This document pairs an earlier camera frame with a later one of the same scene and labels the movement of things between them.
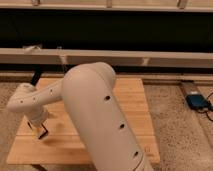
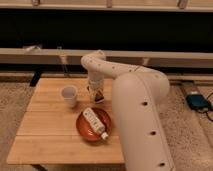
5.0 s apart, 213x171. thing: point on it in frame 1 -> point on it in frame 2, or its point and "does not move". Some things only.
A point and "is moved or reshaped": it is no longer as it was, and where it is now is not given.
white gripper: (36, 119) -> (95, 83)
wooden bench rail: (67, 56) does not move
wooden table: (62, 143) does not move
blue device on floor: (197, 101) does not move
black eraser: (38, 128) is moved or reshaped
